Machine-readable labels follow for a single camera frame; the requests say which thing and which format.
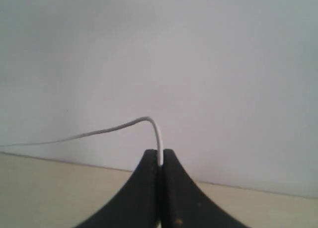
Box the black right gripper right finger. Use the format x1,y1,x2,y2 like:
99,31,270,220
161,149,246,228

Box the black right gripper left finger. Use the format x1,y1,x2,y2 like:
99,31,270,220
77,150,159,228

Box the white wired earphones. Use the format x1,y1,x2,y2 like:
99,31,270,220
0,116,164,166

